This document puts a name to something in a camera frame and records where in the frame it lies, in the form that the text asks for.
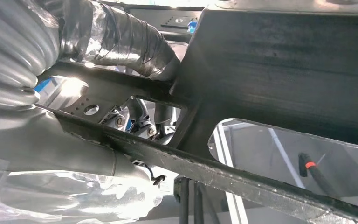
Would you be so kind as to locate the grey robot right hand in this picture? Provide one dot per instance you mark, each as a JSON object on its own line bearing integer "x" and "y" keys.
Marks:
{"x": 58, "y": 145}

